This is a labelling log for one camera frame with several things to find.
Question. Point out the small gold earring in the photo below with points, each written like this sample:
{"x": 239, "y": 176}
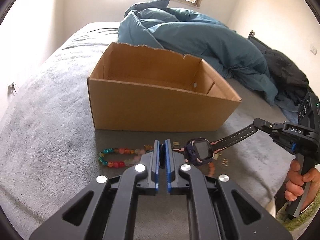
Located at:
{"x": 224, "y": 161}

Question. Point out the black clothing pile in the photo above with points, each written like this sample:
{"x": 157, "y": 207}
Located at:
{"x": 291, "y": 83}

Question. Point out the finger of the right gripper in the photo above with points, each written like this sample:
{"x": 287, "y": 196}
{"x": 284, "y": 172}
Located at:
{"x": 263, "y": 125}

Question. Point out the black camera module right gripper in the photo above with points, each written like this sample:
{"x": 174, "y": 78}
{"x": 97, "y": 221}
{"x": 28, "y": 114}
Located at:
{"x": 308, "y": 112}

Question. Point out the teal duvet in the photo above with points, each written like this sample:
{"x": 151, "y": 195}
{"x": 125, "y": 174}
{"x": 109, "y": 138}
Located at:
{"x": 185, "y": 31}

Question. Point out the black pink smartwatch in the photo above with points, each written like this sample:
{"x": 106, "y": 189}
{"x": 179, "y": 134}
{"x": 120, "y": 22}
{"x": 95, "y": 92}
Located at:
{"x": 200, "y": 151}

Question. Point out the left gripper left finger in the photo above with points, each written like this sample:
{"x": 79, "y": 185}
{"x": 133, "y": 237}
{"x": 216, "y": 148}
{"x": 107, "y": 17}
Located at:
{"x": 150, "y": 183}

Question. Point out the green sleeve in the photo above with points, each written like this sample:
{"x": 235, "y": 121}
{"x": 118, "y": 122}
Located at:
{"x": 303, "y": 219}

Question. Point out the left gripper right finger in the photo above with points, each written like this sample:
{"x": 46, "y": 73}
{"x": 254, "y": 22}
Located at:
{"x": 178, "y": 172}

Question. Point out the white wall socket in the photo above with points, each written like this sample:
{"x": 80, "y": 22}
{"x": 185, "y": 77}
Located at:
{"x": 313, "y": 50}

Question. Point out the brown cardboard box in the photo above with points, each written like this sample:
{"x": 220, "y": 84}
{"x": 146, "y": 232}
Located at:
{"x": 138, "y": 88}

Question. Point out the right hand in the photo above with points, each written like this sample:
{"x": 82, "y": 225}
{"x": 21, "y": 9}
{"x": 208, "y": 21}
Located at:
{"x": 296, "y": 181}

